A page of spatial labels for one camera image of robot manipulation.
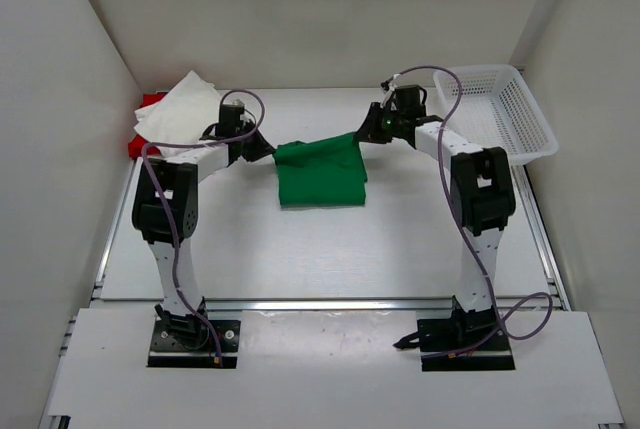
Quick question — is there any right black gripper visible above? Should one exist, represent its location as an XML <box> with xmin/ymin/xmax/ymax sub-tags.
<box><xmin>355</xmin><ymin>103</ymin><xmax>407</xmax><ymax>146</ymax></box>

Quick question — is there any green t shirt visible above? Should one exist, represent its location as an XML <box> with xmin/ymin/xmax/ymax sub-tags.
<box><xmin>273</xmin><ymin>133</ymin><xmax>368</xmax><ymax>208</ymax></box>

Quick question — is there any white t shirt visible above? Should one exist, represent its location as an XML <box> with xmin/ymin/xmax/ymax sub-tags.
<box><xmin>134</xmin><ymin>71</ymin><xmax>221</xmax><ymax>145</ymax></box>

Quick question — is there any red t shirt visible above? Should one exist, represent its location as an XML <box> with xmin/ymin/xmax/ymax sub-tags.
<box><xmin>127</xmin><ymin>92</ymin><xmax>166</xmax><ymax>160</ymax></box>

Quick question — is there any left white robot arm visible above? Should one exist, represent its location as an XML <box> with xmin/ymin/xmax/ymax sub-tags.
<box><xmin>132</xmin><ymin>100</ymin><xmax>274</xmax><ymax>349</ymax></box>

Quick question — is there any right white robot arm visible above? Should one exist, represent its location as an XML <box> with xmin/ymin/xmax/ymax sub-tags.
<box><xmin>354</xmin><ymin>83</ymin><xmax>516</xmax><ymax>349</ymax></box>

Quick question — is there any white plastic basket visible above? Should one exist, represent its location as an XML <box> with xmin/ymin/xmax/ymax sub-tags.
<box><xmin>433</xmin><ymin>64</ymin><xmax>558</xmax><ymax>166</ymax></box>

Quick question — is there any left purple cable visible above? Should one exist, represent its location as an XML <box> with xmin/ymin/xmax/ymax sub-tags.
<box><xmin>140</xmin><ymin>89</ymin><xmax>266</xmax><ymax>355</ymax></box>

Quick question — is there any purple cable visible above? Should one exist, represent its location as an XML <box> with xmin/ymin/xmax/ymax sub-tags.
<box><xmin>381</xmin><ymin>65</ymin><xmax>554</xmax><ymax>341</ymax></box>
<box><xmin>140</xmin><ymin>89</ymin><xmax>266</xmax><ymax>355</ymax></box>

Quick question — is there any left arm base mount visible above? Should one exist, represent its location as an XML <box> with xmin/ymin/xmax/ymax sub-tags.
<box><xmin>147</xmin><ymin>318</ymin><xmax>241</xmax><ymax>370</ymax></box>

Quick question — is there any aluminium table rail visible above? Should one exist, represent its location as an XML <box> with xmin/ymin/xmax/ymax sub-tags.
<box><xmin>89</xmin><ymin>298</ymin><xmax>549</xmax><ymax>312</ymax></box>

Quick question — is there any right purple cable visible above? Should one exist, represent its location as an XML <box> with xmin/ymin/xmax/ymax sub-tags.
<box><xmin>381</xmin><ymin>65</ymin><xmax>554</xmax><ymax>341</ymax></box>

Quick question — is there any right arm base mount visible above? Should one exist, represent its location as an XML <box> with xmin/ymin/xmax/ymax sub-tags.
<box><xmin>393</xmin><ymin>314</ymin><xmax>516</xmax><ymax>373</ymax></box>

